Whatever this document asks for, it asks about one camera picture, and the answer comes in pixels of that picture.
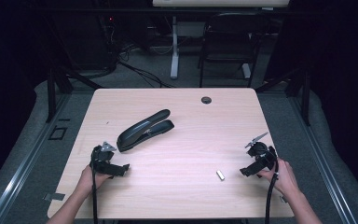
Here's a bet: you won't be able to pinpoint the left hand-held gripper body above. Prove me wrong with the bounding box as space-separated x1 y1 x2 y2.
89 141 126 178

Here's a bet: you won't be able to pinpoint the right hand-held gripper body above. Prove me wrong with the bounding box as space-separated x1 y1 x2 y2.
243 132 278 173

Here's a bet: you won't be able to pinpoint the person's left hand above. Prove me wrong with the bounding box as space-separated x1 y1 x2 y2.
75 164 114 198

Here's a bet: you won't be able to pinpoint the person's right hand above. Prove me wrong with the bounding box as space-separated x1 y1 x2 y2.
256 157 301 203

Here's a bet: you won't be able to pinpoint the grey tape strip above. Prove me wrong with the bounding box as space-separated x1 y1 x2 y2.
42 192 66 202

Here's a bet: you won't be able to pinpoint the black metal stand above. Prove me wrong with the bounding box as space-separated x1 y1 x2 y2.
45 65 104 123

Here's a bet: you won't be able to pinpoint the metal shelf rack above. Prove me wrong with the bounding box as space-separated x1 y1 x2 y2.
152 0 291 80

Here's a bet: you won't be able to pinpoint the black chair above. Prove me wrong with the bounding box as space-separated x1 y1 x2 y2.
198 12 270 89

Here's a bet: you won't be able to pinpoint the black computer tower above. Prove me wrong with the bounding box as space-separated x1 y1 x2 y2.
51 12 119 72

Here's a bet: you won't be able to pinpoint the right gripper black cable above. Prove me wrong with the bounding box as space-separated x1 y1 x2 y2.
264 159 281 224

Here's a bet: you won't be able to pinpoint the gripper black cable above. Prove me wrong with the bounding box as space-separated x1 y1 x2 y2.
89 148 100 224
264 159 281 224

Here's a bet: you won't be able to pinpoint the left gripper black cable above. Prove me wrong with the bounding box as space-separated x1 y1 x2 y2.
89 148 100 224

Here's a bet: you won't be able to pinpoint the metal floor rail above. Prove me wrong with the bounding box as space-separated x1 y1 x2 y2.
0 92 73 224
288 95 358 224

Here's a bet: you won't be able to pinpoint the black floor cables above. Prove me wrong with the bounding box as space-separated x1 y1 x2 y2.
117 46 175 89

